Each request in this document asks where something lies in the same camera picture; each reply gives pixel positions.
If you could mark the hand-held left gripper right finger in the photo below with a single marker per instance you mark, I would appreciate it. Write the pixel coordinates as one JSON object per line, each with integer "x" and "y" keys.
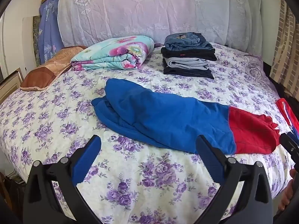
{"x": 210, "y": 161}

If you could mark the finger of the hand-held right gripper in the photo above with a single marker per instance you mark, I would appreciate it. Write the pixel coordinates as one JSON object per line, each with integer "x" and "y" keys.
{"x": 289, "y": 144}

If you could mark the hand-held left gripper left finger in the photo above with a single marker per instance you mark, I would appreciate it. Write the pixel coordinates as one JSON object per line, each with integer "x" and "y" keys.
{"x": 87, "y": 158}

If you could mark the blue and red pants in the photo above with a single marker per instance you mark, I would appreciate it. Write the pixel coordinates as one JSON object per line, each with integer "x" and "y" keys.
{"x": 163, "y": 116}

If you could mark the folded grey pants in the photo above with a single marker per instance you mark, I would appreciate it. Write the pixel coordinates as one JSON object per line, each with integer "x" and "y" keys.
{"x": 184, "y": 63}

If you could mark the folded black pants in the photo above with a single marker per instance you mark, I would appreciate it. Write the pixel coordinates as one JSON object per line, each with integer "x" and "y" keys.
{"x": 186, "y": 53}

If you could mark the person's right hand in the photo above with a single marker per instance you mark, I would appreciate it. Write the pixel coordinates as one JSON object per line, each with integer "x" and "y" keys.
{"x": 286, "y": 198}

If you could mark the red and blue garment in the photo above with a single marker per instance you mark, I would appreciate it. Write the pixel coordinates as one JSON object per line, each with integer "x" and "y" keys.
{"x": 286, "y": 109}

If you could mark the purple floral bed cover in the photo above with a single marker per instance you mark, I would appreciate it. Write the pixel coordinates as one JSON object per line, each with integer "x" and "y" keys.
{"x": 151, "y": 186}

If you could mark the brick pattern curtain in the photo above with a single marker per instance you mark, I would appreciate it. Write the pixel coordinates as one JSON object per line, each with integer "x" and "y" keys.
{"x": 286, "y": 51}

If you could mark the brown pillow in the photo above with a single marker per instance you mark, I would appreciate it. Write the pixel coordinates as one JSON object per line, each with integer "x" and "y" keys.
{"x": 49, "y": 68}

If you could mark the folded floral quilt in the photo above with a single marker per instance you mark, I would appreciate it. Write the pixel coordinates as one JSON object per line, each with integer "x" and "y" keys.
{"x": 112, "y": 51}

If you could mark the folded blue jeans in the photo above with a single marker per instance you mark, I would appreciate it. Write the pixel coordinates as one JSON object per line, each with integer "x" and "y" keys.
{"x": 186, "y": 40}

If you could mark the blue printed cloth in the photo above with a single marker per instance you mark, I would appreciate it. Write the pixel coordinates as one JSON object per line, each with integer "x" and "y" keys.
{"x": 50, "y": 32}

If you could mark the white lace headboard cover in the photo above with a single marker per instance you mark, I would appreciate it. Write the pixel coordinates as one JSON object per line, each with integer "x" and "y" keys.
{"x": 151, "y": 9}

